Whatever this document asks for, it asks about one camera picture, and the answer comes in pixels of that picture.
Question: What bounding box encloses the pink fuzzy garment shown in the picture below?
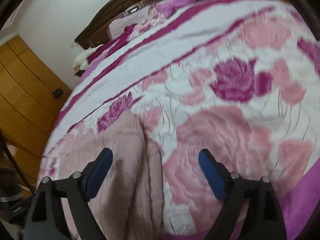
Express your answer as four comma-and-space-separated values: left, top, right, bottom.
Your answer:
39, 111, 164, 239

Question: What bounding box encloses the small black object on wardrobe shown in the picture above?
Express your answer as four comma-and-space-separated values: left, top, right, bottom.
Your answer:
52, 88, 63, 99

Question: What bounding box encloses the purple floral striped bedspread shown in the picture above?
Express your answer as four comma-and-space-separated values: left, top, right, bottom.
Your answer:
44, 0, 319, 239

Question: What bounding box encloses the white plush toy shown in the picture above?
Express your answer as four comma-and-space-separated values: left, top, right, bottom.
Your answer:
73, 45, 101, 73

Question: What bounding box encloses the dark wooden headboard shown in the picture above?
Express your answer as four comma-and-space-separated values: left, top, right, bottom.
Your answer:
75, 0, 156, 49

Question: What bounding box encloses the lilac pillow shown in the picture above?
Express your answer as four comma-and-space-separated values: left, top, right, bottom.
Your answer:
107, 5, 151, 40

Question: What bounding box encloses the floral pillow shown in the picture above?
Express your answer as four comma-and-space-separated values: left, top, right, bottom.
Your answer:
127, 7, 166, 42

